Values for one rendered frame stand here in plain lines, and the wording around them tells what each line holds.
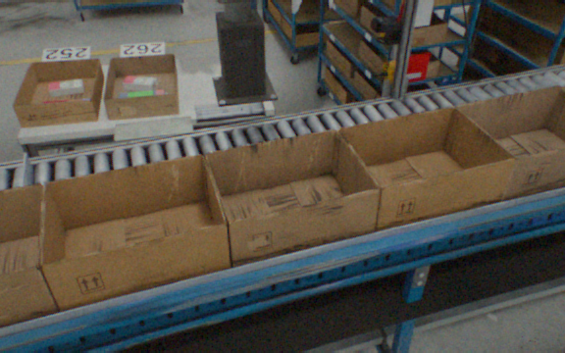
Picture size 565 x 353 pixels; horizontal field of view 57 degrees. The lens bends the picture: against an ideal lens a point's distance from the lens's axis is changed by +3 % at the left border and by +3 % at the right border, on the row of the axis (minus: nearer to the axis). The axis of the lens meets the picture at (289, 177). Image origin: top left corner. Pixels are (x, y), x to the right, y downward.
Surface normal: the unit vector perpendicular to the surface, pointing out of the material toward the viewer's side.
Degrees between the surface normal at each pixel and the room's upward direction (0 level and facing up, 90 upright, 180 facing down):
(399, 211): 91
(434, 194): 91
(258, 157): 90
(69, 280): 90
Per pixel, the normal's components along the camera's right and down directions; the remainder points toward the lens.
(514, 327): 0.00, -0.78
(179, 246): 0.32, 0.59
